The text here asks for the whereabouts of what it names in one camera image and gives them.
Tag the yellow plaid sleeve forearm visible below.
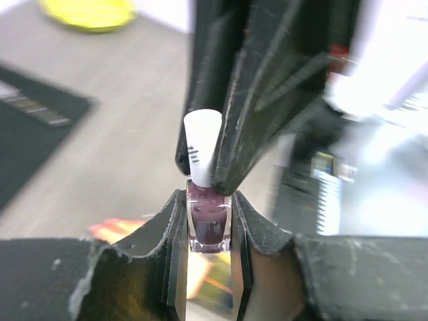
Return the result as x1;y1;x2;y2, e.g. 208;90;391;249
89;215;233;315

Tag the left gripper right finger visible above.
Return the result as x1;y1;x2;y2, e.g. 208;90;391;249
231;192;427;320

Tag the black placemat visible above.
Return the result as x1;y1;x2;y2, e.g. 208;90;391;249
1;64;94;207

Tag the green polka dot plate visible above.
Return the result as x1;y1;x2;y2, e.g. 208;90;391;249
38;0;138;33

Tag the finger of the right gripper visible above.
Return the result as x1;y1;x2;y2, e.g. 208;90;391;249
175;0;258;177
211;1;360;195

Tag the purple nail polish bottle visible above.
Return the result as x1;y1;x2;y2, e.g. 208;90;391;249
183;109;232;253

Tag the white slotted cable duct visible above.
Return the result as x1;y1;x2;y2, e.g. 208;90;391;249
315;171;342;235

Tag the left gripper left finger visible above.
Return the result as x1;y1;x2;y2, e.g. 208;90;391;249
1;190;187;320

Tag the silver knife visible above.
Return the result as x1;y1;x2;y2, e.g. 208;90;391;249
1;81;70;127

